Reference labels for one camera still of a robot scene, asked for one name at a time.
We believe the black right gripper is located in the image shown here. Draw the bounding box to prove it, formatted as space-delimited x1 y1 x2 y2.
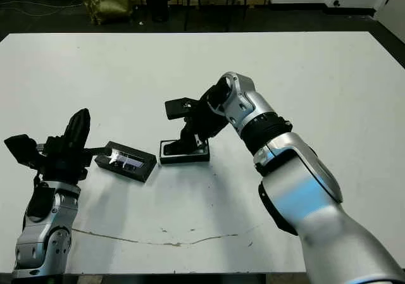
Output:
172 87 229 154

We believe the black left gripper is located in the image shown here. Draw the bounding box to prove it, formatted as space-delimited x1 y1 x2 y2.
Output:
36 109 112 184

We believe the slim black camera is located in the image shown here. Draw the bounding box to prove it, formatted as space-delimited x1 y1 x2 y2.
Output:
163 141 208 156

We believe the glossy black box lid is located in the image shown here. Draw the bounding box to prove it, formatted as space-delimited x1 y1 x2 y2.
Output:
94 140 158 184

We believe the black box with white insert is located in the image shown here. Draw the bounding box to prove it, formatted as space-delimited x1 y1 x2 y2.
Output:
159 139 211 165

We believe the yellow-green sack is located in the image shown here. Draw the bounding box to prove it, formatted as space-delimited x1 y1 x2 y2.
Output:
81 0 134 25

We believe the black trash bin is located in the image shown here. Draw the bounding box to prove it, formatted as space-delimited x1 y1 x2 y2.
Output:
144 0 171 22

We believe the white door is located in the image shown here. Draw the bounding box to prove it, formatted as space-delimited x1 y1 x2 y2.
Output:
373 0 405 34

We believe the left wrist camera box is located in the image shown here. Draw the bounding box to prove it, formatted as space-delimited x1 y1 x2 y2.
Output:
3 134 39 171

